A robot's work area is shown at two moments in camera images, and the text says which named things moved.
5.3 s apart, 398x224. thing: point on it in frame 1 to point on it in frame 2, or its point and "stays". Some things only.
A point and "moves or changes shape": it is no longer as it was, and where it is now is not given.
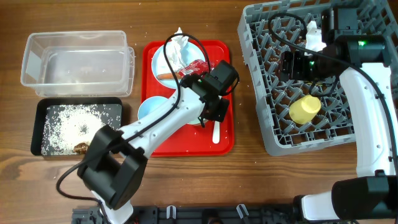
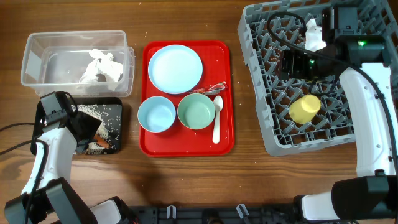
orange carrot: x=168 y=76 moves or changes shape
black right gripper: x=286 y=66 stays
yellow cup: x=303 y=110 stays
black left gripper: x=221 y=112 to x=95 y=124
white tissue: x=175 y=46 to x=102 y=65
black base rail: x=255 y=214 stays
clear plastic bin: x=79 y=64 stays
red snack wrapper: x=196 y=66 moves or changes shape
